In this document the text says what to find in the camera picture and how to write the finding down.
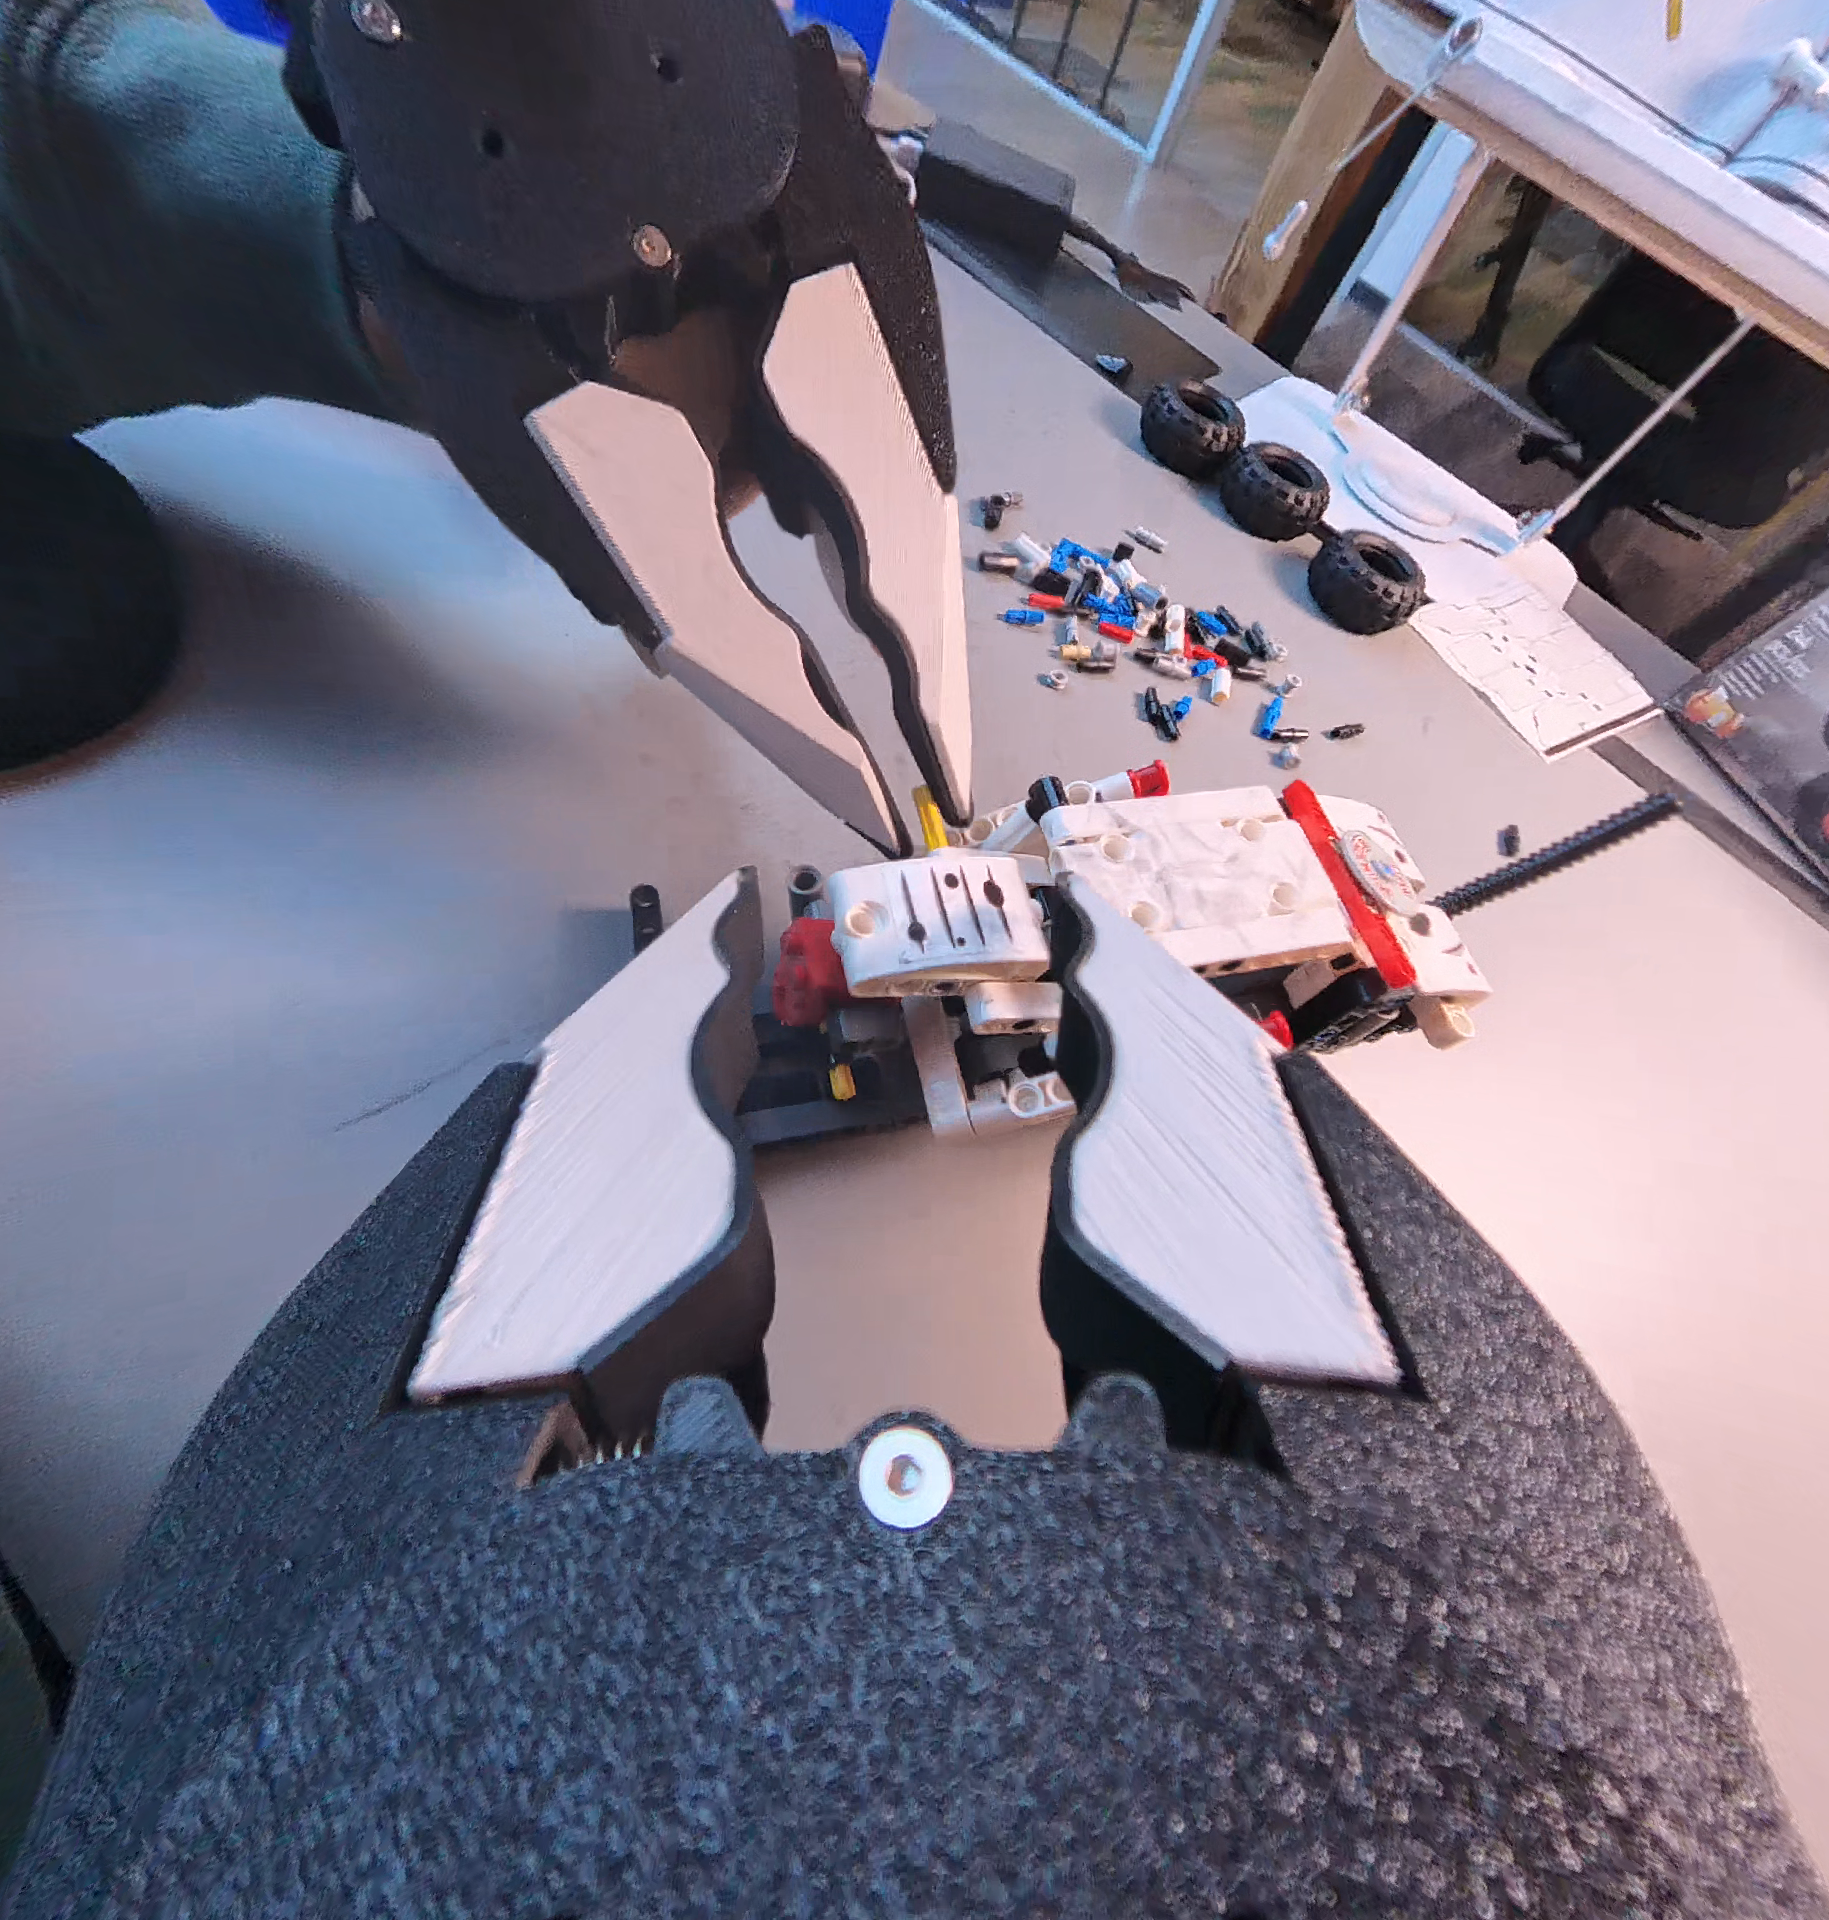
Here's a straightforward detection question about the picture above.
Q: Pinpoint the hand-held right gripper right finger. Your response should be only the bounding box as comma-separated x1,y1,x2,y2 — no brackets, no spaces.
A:
1041,877,1411,1398

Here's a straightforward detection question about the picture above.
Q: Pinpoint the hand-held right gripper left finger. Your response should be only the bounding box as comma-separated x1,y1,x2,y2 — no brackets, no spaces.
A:
404,870,770,1413

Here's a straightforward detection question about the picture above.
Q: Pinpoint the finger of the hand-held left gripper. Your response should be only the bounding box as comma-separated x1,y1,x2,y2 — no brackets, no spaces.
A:
757,266,983,825
524,376,911,857

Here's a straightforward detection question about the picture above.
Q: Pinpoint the blue plastic storage bin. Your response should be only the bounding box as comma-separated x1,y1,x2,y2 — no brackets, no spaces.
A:
787,0,896,77

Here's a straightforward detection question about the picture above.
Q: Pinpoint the toy brick vehicle model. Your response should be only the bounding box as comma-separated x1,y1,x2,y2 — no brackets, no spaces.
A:
630,756,1492,1151

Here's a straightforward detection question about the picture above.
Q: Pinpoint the grey desk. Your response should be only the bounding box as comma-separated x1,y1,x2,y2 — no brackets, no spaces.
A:
0,241,1829,1920

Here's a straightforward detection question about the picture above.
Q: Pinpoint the black power adapter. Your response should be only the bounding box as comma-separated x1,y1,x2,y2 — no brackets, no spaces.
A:
914,121,1084,260

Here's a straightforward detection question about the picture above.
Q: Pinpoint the black rubber tyre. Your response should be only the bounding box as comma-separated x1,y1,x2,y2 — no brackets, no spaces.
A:
1305,532,1428,634
1215,441,1331,542
1140,376,1248,475

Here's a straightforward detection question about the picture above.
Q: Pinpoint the pile of small brick parts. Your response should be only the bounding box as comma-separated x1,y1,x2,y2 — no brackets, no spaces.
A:
968,490,1368,770

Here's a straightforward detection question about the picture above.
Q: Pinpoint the white booklet stand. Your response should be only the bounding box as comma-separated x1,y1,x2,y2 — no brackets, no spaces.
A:
1244,0,1829,573

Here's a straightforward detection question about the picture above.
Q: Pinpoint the white paper sheet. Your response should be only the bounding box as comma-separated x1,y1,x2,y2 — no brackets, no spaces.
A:
1408,577,1660,761

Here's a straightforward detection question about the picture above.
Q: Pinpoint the toy set cardboard box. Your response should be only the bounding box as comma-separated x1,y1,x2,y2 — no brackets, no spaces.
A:
1671,555,1829,939

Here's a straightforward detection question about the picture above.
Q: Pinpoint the white instruction booklet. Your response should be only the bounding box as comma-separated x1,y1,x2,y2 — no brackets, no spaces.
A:
1363,0,1829,339

